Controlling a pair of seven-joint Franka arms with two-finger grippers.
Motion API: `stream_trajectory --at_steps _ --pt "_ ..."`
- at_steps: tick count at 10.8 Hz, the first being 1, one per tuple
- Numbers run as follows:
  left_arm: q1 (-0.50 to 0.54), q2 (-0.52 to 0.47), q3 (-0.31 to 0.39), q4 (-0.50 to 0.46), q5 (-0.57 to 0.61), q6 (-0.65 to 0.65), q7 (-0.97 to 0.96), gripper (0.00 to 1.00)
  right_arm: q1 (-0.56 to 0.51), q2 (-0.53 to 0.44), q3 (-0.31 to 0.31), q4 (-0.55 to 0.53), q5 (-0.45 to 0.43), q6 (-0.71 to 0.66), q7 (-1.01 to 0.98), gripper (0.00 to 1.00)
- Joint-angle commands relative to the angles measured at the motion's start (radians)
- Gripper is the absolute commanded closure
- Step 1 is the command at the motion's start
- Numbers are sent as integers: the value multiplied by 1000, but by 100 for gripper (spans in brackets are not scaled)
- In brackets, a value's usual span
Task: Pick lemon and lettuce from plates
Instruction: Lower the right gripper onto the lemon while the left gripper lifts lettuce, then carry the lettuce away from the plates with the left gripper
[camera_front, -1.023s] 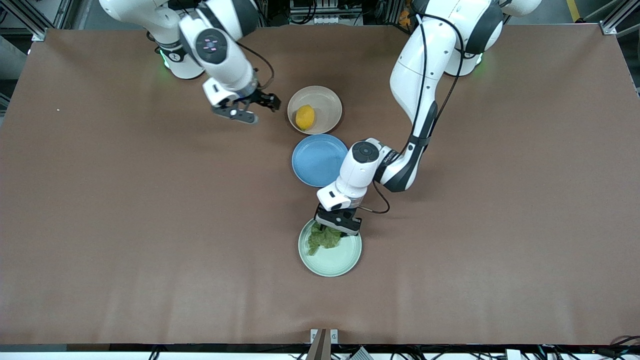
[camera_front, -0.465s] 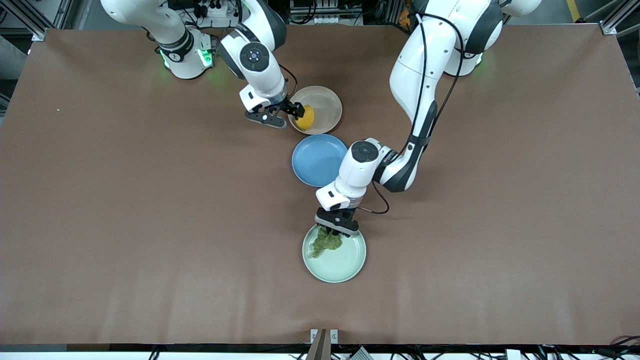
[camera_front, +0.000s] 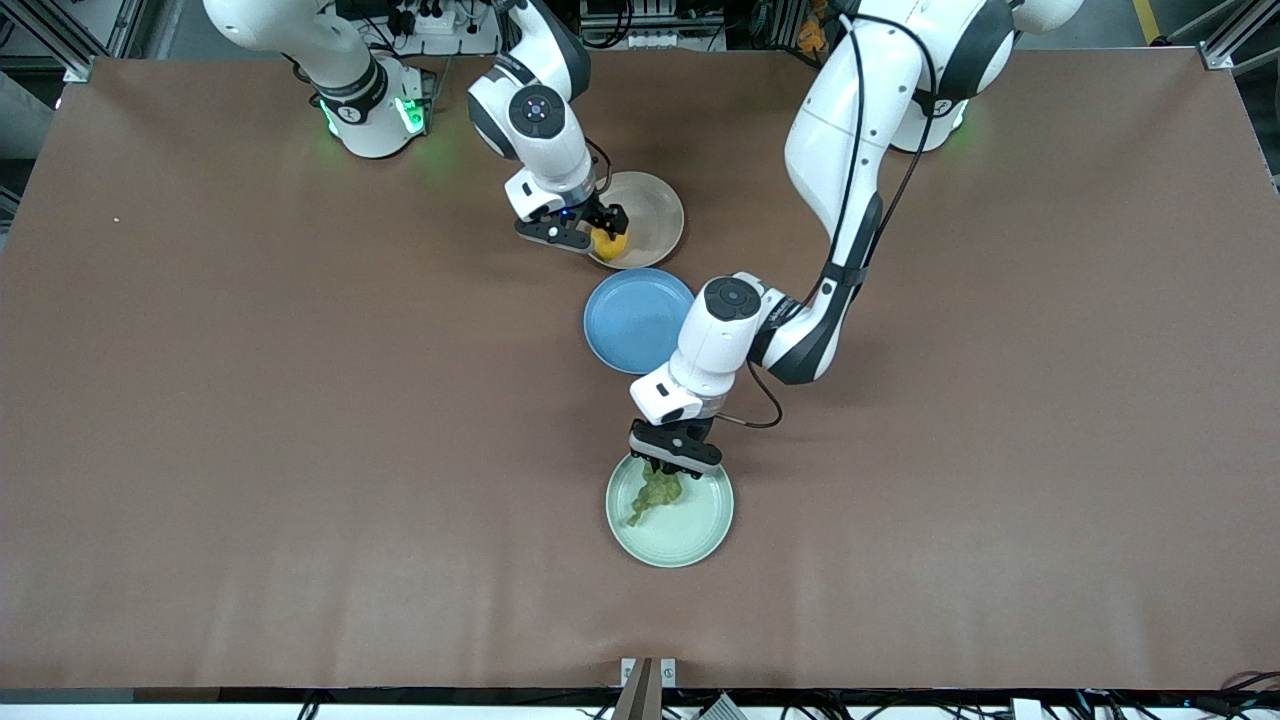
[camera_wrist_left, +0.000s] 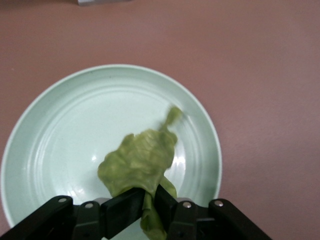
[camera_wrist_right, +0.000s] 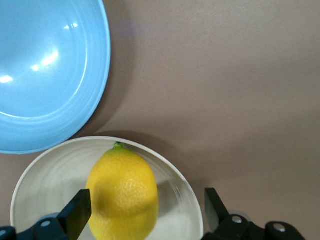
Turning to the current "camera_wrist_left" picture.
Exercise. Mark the light green round plate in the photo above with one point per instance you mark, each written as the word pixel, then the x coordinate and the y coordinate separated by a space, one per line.
pixel 62 137

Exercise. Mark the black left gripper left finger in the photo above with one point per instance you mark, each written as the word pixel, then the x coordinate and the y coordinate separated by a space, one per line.
pixel 62 217

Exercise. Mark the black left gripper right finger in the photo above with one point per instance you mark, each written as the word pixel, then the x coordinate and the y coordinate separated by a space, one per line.
pixel 200 222

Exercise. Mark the green lettuce leaf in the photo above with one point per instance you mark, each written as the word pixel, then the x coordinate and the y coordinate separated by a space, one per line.
pixel 140 160

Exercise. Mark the metal table edge bracket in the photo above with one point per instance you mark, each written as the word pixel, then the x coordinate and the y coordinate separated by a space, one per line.
pixel 105 2

